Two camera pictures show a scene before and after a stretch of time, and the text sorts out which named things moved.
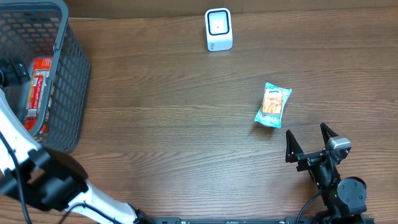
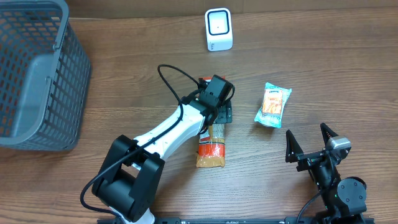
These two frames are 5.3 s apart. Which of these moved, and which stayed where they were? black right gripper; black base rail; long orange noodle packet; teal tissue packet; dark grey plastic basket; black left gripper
Moved: black left gripper; long orange noodle packet
Stayed: black base rail; black right gripper; dark grey plastic basket; teal tissue packet
